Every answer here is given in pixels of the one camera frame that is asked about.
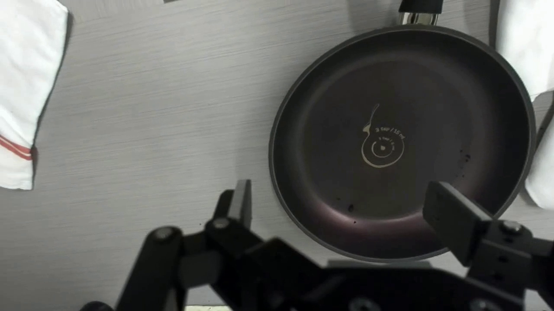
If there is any white towel with red stripe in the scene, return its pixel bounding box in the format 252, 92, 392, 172
0, 0, 72, 192

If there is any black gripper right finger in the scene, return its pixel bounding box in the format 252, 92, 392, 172
423, 180, 554, 306

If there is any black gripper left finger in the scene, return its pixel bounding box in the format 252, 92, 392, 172
115, 179, 326, 311

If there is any dark nonstick frying pan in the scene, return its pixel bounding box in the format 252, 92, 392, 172
267, 0, 539, 265

